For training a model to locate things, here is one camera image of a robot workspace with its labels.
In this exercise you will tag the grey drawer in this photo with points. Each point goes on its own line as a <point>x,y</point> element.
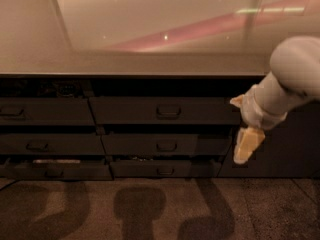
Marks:
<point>63,170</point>
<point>45,112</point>
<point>165,169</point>
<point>50,144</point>
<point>166,144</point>
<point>163,110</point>

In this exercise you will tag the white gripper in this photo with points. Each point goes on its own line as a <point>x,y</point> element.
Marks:
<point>254,110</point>

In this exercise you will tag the dark round object in drawer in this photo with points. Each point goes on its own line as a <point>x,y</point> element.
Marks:
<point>66,89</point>

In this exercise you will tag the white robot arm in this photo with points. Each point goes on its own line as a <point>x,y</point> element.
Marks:
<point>293,81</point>

